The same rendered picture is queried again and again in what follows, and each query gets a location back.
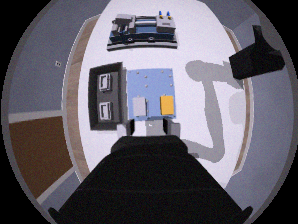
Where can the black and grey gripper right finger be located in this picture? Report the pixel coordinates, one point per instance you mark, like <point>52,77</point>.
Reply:
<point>171,128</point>

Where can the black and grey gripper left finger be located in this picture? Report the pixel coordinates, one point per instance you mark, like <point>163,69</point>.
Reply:
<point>126,129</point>

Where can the yellow brass block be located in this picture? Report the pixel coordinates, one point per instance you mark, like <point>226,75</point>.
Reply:
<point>166,105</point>

